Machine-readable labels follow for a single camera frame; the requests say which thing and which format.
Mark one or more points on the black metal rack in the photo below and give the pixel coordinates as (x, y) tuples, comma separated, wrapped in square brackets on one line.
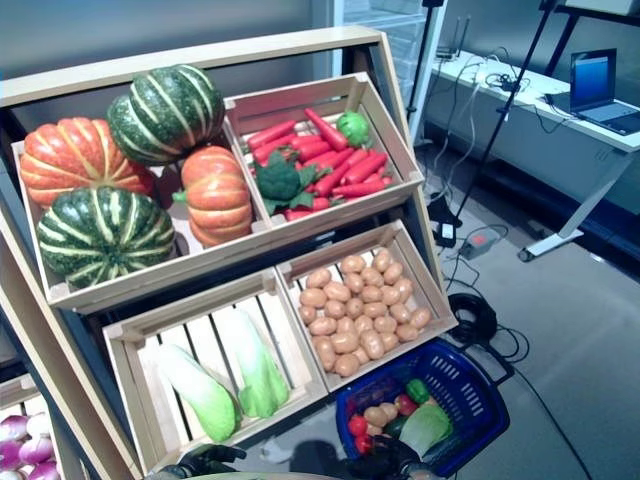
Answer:
[(561, 46)]

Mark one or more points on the dark green cucumber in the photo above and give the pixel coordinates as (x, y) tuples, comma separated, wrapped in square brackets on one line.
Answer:
[(395, 426)]

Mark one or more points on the small orange striped pumpkin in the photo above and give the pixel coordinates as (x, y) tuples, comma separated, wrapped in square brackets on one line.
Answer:
[(215, 200)]

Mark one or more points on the large orange striped pumpkin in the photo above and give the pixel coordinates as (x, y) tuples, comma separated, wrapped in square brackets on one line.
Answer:
[(75, 155)]

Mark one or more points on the white desk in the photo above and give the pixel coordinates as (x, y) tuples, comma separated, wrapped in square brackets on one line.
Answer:
[(550, 145)]

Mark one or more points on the green bell pepper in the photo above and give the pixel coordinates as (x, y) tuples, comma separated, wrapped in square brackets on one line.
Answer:
[(417, 391)]

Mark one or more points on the red apple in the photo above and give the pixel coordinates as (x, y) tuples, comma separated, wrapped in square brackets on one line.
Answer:
[(406, 405)]

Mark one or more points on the wooden carrot crate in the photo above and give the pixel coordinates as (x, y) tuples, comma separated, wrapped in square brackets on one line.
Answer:
[(280, 102)]

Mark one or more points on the black power adapter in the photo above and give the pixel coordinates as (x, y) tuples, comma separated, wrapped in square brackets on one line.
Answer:
[(446, 231)]

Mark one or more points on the open grey laptop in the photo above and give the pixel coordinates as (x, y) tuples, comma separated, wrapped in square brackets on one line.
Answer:
[(592, 80)]

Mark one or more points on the black router with antennas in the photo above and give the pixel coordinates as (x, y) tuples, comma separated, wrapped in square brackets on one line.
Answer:
[(447, 52)]

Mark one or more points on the black light stand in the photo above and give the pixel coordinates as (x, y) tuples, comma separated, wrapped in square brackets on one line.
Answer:
[(423, 55)]

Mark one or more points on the wide wooden pumpkin crate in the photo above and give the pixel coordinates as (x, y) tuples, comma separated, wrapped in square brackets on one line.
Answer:
[(237, 247)]

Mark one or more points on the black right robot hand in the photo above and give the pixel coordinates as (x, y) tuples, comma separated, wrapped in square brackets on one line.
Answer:
[(385, 460)]

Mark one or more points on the dark purple eggplant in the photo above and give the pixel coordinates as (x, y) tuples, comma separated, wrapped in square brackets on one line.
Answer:
[(372, 392)]

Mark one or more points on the tan potato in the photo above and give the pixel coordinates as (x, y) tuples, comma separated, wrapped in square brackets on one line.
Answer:
[(385, 324), (420, 317), (374, 430), (344, 341), (372, 276), (354, 282), (334, 309), (355, 307), (389, 341), (325, 352), (404, 287), (319, 278), (375, 310), (375, 416), (313, 298), (322, 326), (346, 365), (372, 344), (307, 315), (392, 272), (407, 332), (400, 312), (371, 293), (382, 260), (363, 324), (352, 263), (390, 410), (336, 291), (345, 325), (390, 295), (360, 355)]

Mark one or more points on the blue plastic shopping basket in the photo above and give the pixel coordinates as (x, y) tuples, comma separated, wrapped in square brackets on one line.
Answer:
[(465, 380)]

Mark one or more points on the purple white turnip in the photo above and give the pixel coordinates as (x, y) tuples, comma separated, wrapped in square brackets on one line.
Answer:
[(37, 422), (45, 471), (10, 452), (35, 450), (12, 427), (10, 475)]

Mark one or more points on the green white napa cabbage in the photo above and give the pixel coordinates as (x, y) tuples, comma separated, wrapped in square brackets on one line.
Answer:
[(257, 370), (425, 425), (200, 395)]

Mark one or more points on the orange red carrot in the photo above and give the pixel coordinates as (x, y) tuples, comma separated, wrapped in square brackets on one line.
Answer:
[(334, 176), (367, 167), (272, 134), (325, 129), (312, 150), (272, 148), (362, 190)]

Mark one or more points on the green striped pumpkin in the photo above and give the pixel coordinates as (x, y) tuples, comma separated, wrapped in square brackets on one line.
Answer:
[(165, 115), (105, 235)]

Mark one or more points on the grey power strip red switch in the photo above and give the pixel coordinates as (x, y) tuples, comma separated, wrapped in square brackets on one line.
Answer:
[(477, 244)]

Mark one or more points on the light green round vegetable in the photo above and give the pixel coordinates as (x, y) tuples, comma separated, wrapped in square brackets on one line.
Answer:
[(354, 127)]

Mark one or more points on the glass door white frame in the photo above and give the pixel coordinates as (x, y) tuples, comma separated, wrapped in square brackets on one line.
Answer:
[(400, 30)]

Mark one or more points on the wooden turnip crate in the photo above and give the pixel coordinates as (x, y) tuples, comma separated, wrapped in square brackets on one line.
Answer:
[(17, 387)]

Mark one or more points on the wooden display shelf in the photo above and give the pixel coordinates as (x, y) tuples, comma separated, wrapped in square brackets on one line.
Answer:
[(200, 52)]

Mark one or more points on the black tripod stand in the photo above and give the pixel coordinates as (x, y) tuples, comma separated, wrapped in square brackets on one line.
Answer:
[(504, 107)]

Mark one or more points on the dark green broccoli with leaves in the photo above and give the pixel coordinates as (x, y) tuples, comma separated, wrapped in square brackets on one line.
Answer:
[(277, 180)]

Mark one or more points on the wooden potato crate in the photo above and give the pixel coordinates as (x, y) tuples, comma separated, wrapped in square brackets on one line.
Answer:
[(432, 292)]

